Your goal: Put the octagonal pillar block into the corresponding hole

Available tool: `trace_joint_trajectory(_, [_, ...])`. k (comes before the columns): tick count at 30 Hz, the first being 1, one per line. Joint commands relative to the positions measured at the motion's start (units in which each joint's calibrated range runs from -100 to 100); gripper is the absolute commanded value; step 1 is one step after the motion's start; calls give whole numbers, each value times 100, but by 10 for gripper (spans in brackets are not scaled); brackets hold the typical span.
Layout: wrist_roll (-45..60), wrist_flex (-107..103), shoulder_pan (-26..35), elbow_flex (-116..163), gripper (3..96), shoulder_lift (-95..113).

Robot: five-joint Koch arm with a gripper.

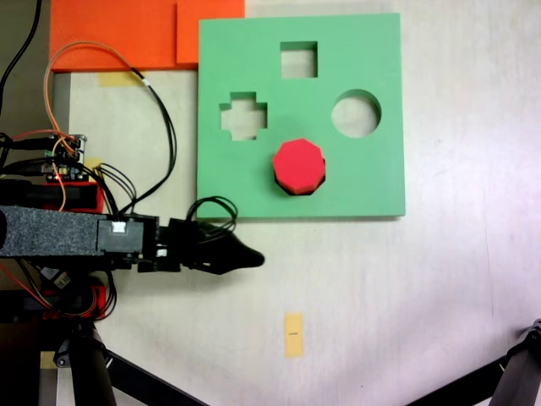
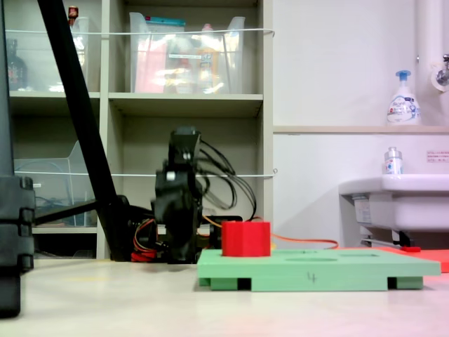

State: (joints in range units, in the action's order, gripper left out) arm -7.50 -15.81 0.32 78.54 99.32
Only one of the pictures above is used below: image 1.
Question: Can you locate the black gripper wire loop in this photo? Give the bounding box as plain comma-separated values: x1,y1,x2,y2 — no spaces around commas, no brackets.
185,195,239,244

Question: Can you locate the black cable joined to orange wire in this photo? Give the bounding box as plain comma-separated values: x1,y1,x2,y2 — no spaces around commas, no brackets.
117,66,178,215

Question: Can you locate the black notched tripod leg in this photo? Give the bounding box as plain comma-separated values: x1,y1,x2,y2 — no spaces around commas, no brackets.
492,319,541,406

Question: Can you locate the orange flat block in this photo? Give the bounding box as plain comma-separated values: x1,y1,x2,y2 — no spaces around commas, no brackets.
49,0,246,72

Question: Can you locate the short black board wire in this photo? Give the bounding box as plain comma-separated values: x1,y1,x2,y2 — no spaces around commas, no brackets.
71,162,105,187

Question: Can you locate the green shape sorter board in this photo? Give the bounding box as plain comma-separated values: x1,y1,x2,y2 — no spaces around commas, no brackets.
196,12,407,220

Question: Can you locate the red octagonal pillar block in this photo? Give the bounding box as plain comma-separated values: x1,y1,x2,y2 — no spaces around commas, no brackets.
271,137,326,197

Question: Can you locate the thin black tripod brace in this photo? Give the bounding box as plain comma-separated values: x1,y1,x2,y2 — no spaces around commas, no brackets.
407,357,511,406
105,350,210,406

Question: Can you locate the black plug cable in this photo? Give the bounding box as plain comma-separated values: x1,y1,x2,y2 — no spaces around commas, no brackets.
0,134,48,151

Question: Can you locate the long black servo wire loop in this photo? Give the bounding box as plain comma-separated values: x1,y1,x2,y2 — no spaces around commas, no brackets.
95,162,137,221

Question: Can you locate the yellow tape with black mark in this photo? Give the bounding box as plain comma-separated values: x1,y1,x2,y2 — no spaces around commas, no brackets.
283,311,305,359

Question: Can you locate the black circuit board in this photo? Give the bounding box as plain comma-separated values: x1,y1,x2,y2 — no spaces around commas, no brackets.
40,267,72,291

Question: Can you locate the black servo wire pair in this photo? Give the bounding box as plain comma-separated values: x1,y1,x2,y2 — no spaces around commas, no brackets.
90,270,118,319

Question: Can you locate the thin orange wire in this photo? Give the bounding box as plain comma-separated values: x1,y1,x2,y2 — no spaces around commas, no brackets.
43,40,147,212

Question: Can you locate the red and black table clamp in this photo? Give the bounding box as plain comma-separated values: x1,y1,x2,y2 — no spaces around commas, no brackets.
0,179,106,214
0,285,107,323

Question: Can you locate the thick black tripod leg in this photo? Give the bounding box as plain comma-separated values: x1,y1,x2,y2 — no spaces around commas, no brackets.
52,323,117,406

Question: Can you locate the green circuit board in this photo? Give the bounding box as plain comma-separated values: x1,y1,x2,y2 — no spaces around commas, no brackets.
41,134,90,184

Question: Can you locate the black USB cable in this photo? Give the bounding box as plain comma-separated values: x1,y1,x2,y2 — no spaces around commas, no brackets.
0,159,50,177

